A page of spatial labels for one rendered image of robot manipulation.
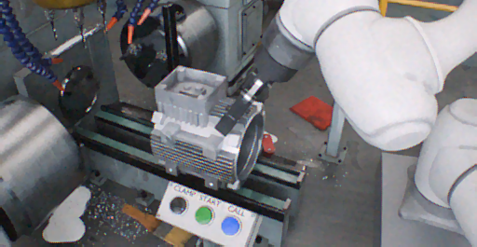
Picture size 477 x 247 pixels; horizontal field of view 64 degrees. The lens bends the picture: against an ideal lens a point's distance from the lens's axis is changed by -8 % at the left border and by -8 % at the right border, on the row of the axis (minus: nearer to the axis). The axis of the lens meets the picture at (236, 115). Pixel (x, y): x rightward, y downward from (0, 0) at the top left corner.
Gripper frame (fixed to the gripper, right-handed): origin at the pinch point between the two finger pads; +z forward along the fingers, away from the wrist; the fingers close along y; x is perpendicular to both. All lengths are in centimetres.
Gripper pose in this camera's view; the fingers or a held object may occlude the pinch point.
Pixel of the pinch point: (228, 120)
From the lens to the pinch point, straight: 79.3
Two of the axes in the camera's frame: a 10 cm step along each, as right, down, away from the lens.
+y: -4.3, 5.5, -7.2
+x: 7.8, 6.3, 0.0
